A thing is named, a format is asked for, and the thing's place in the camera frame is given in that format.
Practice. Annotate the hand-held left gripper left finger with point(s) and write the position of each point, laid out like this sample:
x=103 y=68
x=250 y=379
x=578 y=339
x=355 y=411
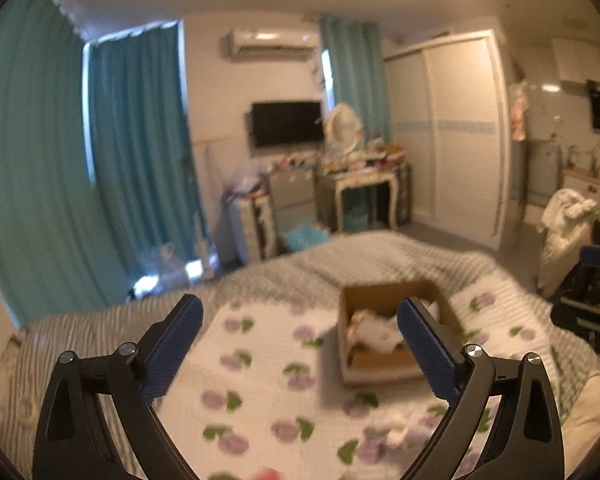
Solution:
x=176 y=341

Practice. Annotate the brown cardboard box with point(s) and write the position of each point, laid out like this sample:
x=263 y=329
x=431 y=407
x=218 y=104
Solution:
x=382 y=367

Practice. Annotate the pink hanging cloth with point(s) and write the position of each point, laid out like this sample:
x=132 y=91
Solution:
x=519 y=112

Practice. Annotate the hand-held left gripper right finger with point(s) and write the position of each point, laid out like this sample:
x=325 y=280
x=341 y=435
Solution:
x=427 y=352

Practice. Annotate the white air conditioner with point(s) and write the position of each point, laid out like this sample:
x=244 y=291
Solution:
x=270 y=42

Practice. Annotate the wide teal curtain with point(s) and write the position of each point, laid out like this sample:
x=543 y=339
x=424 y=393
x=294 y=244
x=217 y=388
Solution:
x=35 y=170

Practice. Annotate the narrow teal curtain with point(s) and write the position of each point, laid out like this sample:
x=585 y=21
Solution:
x=355 y=80

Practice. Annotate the white clothes pile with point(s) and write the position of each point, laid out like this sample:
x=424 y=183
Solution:
x=562 y=232

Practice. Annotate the white floral quilt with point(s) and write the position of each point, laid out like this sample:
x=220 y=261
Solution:
x=260 y=375

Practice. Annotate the white kitchen wall cabinet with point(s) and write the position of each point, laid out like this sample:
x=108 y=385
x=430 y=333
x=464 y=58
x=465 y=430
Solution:
x=577 y=60

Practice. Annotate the white cloth in box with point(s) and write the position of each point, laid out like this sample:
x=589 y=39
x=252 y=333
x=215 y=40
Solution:
x=380 y=332

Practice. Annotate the clear plastic container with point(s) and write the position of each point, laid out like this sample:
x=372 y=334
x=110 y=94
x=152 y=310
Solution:
x=162 y=265

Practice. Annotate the white plastic bag bundle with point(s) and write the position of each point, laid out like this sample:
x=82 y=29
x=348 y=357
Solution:
x=245 y=180

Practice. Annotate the oval white vanity mirror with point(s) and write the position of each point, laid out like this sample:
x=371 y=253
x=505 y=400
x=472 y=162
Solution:
x=342 y=127

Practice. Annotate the white sliding-door wardrobe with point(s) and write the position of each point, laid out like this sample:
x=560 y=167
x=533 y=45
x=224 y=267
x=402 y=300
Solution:
x=460 y=140

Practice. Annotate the black wall television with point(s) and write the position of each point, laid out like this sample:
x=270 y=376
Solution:
x=286 y=124

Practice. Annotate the grey striped bed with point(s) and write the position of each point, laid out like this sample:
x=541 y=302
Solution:
x=300 y=272

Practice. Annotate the white dressing table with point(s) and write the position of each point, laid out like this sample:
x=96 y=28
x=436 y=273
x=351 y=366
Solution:
x=355 y=180

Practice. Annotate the white pillow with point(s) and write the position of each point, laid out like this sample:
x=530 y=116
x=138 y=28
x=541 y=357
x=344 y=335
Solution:
x=595 y=435

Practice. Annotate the small red object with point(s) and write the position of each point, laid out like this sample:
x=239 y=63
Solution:
x=269 y=475

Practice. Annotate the white patterned low cabinet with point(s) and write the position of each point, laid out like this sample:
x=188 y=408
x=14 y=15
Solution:
x=252 y=230

